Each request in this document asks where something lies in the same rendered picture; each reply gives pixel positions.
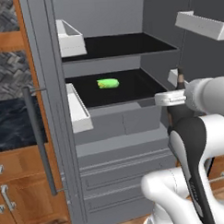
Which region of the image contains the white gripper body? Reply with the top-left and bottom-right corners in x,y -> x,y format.
154,88 -> 188,107

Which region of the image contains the dark liquor bottle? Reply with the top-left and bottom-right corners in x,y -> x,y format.
164,67 -> 196,137

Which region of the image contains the black fridge shelf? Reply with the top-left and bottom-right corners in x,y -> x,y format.
65,67 -> 169,112
60,30 -> 180,64

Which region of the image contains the grey right fridge door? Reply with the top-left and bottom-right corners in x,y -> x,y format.
172,0 -> 224,84

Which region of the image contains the grey fridge door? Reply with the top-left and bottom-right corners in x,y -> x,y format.
18,0 -> 89,224
172,0 -> 224,84

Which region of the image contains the grey fridge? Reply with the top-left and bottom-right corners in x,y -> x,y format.
50,0 -> 204,224

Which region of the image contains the grey left fridge door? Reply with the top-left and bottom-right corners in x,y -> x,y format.
18,0 -> 89,224

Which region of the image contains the grey crisper drawer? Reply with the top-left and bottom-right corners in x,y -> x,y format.
71,98 -> 164,146

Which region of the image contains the wooden drawer front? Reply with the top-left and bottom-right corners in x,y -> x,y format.
176,154 -> 224,195
0,143 -> 60,183

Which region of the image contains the long white door bin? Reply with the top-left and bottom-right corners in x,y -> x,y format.
65,81 -> 95,135

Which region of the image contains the grey freezer drawer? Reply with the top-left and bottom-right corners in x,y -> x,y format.
76,147 -> 182,224

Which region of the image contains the small white door bin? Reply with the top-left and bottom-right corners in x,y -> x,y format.
54,18 -> 88,58

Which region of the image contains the wooden cupboard door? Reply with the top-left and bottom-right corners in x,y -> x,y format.
0,186 -> 19,224
0,175 -> 71,224

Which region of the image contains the dark grey fridge door handle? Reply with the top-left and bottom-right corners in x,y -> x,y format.
21,85 -> 66,198

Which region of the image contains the wooden wall shelf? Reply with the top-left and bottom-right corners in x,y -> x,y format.
0,30 -> 27,54

